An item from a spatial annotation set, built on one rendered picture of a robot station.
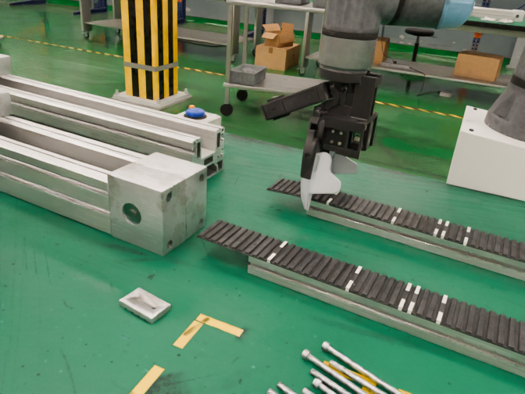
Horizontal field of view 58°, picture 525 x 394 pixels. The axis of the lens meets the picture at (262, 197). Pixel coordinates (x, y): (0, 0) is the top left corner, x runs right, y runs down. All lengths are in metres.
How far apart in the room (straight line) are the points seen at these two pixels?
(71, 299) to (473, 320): 0.44
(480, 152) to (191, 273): 0.58
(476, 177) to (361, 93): 0.37
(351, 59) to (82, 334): 0.46
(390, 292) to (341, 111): 0.27
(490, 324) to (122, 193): 0.46
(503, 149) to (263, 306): 0.56
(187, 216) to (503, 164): 0.58
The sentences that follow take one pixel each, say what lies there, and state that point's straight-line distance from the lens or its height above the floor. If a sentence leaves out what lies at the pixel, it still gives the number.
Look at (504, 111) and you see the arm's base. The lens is 1.01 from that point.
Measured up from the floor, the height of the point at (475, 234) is 0.81.
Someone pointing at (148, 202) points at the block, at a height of 0.85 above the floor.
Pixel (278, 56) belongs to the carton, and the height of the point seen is 0.15.
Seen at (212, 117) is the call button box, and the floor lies 0.84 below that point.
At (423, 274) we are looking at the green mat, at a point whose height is 0.78.
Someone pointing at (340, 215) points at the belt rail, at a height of 0.79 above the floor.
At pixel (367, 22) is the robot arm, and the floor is 1.08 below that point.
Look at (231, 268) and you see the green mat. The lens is 0.62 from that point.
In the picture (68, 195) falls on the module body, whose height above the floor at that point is 0.82.
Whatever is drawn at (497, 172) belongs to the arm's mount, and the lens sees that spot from 0.96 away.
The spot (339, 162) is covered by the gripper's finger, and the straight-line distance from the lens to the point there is 0.77.
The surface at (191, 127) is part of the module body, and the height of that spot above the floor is 0.86.
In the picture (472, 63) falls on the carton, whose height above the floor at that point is 0.36.
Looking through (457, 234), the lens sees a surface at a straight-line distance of 0.72.
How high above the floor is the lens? 1.14
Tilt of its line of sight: 26 degrees down
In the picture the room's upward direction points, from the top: 5 degrees clockwise
